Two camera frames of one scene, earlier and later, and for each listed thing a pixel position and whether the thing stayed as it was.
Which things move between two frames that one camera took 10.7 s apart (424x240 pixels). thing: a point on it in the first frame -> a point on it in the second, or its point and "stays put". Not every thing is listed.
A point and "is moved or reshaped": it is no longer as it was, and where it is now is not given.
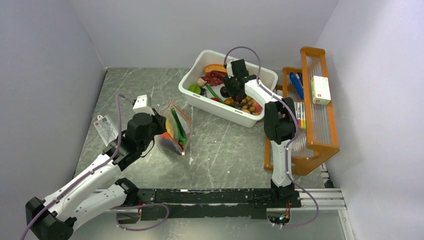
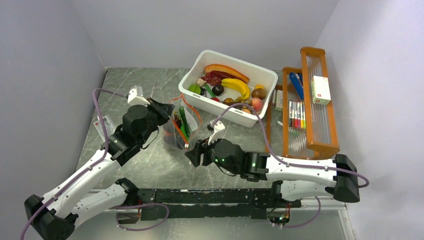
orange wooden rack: x=306 y=87 stays put
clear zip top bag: x=179 y=129 is moved or reshaped
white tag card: x=106 y=128 stays put
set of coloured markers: x=300 y=112 stays put
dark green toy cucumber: x=181 y=137 -> x=184 y=126
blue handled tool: x=297 y=79 stays put
